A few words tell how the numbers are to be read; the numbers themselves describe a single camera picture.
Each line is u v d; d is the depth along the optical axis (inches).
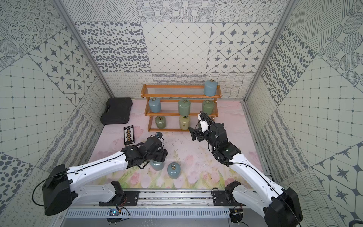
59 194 15.2
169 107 35.6
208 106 34.6
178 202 28.9
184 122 38.4
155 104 34.9
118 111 42.6
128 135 38.6
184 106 33.8
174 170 30.1
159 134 28.8
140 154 23.0
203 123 26.0
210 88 31.1
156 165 30.7
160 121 37.6
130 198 28.9
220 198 29.0
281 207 14.9
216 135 21.6
